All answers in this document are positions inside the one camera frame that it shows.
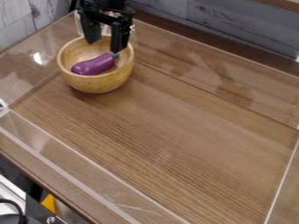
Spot black cable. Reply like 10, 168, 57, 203
0, 199, 28, 224

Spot clear acrylic tray wall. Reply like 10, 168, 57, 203
0, 17, 299, 224

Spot purple toy eggplant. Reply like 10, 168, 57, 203
71, 52, 119, 75

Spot black device with yellow sticker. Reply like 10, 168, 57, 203
24, 194, 68, 224

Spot brown wooden bowl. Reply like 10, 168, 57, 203
56, 35, 135, 94

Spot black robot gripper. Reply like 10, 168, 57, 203
76, 0, 136, 53

